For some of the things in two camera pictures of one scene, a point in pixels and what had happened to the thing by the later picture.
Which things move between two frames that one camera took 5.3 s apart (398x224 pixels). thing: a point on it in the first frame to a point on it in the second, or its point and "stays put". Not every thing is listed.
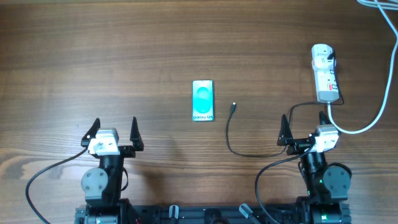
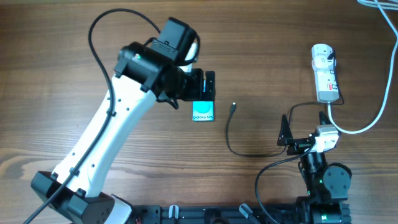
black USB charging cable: x=234 y=106 stays put
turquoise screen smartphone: x=203 y=101 stays put
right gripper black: x=298 y=145 stays put
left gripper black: x=128 y=151 to x=195 y=92
